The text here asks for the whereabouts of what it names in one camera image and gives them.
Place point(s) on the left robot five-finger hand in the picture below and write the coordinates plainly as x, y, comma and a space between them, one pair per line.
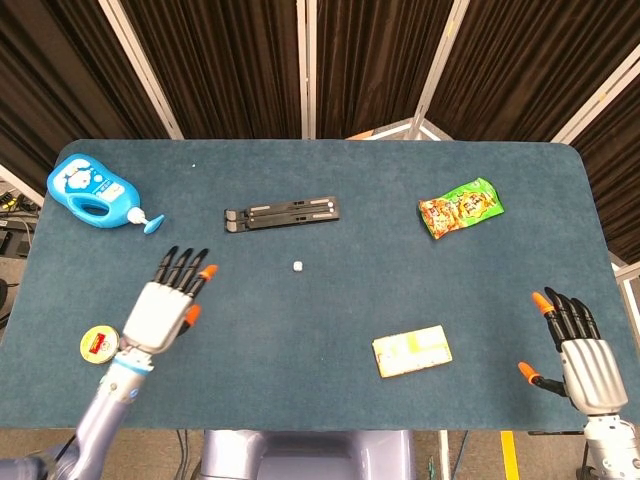
155, 315

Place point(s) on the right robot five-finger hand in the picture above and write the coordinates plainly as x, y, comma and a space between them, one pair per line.
592, 375

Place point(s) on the small white die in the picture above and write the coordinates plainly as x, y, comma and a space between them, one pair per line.
297, 266

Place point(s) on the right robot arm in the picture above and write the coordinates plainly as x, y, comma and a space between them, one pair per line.
612, 445

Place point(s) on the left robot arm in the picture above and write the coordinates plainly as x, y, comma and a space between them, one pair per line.
100, 415

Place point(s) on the round yellow red tin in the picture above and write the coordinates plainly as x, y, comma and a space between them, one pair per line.
95, 344

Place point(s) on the blue pump detergent bottle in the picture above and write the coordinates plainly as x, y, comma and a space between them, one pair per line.
85, 182

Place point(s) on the black power strip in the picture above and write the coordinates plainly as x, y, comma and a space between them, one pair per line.
15, 242

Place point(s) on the black folding laptop stand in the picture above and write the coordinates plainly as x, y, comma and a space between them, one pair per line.
285, 212

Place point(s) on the white metal table leg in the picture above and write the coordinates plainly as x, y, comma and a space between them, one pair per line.
444, 455

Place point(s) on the blue felt table cover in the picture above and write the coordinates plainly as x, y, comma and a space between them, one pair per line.
325, 300

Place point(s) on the yellow white cracker packet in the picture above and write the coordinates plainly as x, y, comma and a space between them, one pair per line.
412, 350

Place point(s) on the dark curtain screen panel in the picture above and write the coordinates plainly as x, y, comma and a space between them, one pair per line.
370, 60
525, 65
615, 175
225, 65
50, 75

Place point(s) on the lavender robot torso base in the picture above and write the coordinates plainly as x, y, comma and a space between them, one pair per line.
310, 455

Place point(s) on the green orange snack bag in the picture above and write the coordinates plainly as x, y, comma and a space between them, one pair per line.
460, 207

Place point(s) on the brown cardboard piece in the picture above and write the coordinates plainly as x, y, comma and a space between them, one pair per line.
361, 135

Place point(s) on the white metal frame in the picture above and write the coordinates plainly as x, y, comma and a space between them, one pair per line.
627, 277

